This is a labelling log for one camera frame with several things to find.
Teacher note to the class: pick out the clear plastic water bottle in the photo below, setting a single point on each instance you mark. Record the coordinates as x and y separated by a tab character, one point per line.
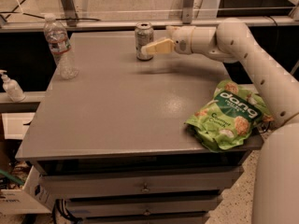
60	47

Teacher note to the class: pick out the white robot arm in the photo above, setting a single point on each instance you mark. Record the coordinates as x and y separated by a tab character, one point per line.
275	199

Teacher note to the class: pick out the white cardboard box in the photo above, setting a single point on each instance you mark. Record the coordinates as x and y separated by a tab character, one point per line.
32	198

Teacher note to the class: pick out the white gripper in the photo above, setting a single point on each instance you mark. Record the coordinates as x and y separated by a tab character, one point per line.
183	39

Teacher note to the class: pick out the grey metal drawer cabinet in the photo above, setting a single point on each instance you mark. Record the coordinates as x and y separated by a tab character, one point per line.
113	145

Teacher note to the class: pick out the silver green 7up can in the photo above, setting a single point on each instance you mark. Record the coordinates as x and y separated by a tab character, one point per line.
143	35

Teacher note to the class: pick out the grey metal frame post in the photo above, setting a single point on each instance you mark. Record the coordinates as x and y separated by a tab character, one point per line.
70	13
187	9

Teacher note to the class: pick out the grey metal frame post right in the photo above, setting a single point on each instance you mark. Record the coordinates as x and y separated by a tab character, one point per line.
187	9

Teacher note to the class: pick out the green snack chip bag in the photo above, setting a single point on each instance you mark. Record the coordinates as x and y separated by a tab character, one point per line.
228	119

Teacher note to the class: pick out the white pump sanitizer bottle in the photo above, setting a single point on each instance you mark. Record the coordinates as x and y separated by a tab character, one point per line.
12	87

